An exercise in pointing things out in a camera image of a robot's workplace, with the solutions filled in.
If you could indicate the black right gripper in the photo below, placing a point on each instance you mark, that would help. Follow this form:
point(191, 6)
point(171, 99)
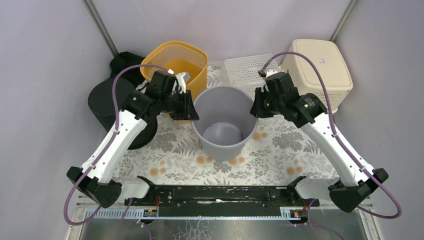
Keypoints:
point(256, 110)

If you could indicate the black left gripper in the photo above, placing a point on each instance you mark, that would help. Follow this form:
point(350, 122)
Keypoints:
point(183, 105)

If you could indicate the grey plastic bucket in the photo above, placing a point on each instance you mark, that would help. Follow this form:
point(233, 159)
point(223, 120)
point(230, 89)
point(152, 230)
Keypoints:
point(225, 123)

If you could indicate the white mesh plastic basket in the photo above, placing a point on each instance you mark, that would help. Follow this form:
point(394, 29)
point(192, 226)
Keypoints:
point(243, 72)

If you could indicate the yellow plastic waste bin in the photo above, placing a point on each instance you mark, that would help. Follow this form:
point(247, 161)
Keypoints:
point(182, 57)

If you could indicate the large cream plastic basket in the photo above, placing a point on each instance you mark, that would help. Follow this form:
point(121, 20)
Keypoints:
point(327, 58)

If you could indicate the black bucket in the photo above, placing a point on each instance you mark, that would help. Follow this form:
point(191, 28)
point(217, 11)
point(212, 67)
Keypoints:
point(100, 102)

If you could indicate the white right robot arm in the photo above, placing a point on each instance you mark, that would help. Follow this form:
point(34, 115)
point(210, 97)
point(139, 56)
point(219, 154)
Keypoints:
point(352, 186)

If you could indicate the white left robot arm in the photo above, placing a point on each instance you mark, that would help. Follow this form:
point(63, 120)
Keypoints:
point(95, 177)

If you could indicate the floral patterned table mat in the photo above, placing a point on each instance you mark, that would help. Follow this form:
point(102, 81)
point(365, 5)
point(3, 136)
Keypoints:
point(276, 154)

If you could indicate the black crumpled cloth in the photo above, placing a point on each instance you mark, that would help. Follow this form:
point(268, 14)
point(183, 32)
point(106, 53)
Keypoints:
point(126, 59)

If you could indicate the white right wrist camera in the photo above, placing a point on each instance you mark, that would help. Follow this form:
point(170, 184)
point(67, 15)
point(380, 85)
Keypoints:
point(267, 73)

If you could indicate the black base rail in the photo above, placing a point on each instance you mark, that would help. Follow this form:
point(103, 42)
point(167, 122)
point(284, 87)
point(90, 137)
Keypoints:
point(216, 200)

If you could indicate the grey slotted cable duct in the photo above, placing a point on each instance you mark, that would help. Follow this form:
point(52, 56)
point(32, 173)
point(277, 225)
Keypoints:
point(143, 213)

